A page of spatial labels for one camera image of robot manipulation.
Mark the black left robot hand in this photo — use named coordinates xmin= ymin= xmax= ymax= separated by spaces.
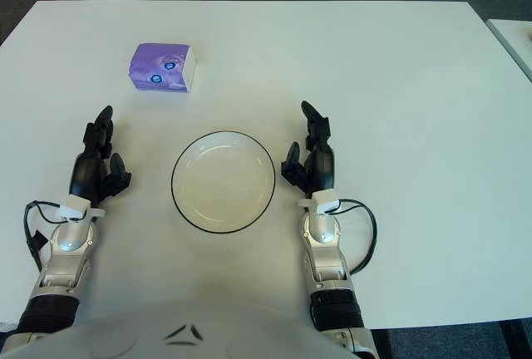
xmin=67 ymin=105 xmax=133 ymax=207

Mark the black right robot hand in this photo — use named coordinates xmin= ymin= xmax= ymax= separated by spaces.
xmin=280 ymin=100 xmax=336 ymax=199

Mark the purple tissue paper pack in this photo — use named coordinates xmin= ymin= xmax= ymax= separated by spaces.
xmin=129 ymin=42 xmax=197 ymax=93

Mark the white plate with black rim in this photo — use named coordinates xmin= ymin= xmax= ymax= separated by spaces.
xmin=170 ymin=130 xmax=277 ymax=234

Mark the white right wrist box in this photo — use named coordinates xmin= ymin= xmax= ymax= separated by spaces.
xmin=311 ymin=189 xmax=341 ymax=214

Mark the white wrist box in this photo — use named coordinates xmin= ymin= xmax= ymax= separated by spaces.
xmin=59 ymin=194 xmax=91 ymax=221
xmin=311 ymin=189 xmax=341 ymax=214

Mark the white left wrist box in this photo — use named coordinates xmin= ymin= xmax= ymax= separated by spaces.
xmin=59 ymin=194 xmax=91 ymax=221

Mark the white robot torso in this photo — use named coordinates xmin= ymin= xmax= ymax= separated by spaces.
xmin=49 ymin=297 xmax=354 ymax=359

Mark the black table leg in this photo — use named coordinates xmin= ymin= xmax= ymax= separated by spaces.
xmin=371 ymin=327 xmax=394 ymax=359
xmin=500 ymin=319 xmax=532 ymax=359

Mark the white side table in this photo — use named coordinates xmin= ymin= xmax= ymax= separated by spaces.
xmin=485 ymin=17 xmax=532 ymax=81

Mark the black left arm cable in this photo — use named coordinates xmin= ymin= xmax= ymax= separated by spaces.
xmin=23 ymin=199 xmax=67 ymax=271

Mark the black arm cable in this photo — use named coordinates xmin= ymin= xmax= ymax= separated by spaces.
xmin=328 ymin=198 xmax=378 ymax=275
xmin=23 ymin=199 xmax=67 ymax=271

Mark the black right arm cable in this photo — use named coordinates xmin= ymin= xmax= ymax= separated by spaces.
xmin=328 ymin=198 xmax=378 ymax=275

